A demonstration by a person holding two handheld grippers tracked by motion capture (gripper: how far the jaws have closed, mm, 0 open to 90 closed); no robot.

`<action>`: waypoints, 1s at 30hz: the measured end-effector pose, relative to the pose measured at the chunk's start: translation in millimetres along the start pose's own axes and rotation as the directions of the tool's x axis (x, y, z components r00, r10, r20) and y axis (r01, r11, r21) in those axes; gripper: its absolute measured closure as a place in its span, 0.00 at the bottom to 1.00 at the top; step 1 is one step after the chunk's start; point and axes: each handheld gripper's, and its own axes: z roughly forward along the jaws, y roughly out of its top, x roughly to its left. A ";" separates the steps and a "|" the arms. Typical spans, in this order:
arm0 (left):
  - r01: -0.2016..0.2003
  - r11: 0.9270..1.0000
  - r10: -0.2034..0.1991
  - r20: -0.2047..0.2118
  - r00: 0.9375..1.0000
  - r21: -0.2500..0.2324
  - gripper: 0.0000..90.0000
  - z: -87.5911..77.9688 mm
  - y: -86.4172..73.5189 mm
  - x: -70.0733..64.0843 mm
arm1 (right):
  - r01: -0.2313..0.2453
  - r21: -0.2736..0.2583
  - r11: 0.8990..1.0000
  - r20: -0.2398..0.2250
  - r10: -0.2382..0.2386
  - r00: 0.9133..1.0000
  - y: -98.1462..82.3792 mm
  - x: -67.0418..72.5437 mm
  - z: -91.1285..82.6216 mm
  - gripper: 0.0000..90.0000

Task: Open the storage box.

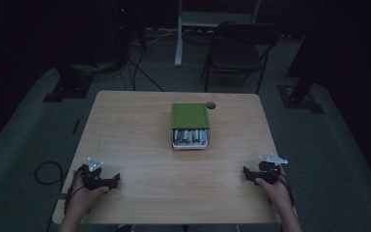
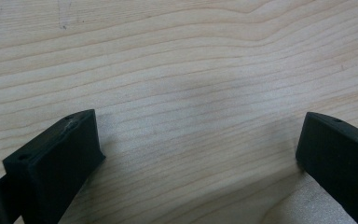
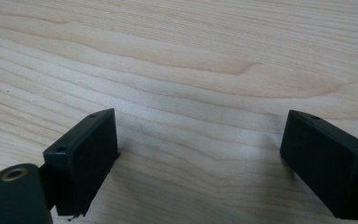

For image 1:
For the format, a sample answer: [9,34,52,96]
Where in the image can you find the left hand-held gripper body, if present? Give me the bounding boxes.
[78,157,113,191]

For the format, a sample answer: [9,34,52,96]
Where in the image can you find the white metal desk frame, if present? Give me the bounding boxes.
[173,0,263,68]

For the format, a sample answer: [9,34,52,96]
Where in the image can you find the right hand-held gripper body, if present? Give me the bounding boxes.
[256,153,289,187]

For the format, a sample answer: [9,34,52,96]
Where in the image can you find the row of batteries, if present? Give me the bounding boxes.
[173,129,209,145]

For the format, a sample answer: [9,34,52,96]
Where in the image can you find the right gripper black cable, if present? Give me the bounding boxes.
[266,164,296,207]

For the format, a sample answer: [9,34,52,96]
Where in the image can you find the black looped floor cable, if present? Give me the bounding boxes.
[33,160,66,187]

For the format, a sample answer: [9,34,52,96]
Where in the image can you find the person's left hand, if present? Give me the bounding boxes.
[66,177,110,218]

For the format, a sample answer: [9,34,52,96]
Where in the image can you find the small black floor strip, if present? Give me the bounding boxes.
[71,118,81,136]

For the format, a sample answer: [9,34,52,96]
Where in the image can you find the black stand base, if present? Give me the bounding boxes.
[43,63,95,103]
[275,38,326,115]

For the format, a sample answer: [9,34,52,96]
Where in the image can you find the person's right hand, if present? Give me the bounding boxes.
[254,164,292,211]

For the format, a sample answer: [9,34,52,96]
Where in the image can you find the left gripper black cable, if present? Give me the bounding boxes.
[63,168,85,216]

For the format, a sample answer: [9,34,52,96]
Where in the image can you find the black folding chair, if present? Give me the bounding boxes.
[200,20,283,96]

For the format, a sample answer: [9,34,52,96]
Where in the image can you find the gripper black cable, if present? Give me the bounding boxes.
[266,164,296,207]
[63,168,85,216]

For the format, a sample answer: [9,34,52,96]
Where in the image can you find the green battery box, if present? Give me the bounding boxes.
[170,102,213,151]

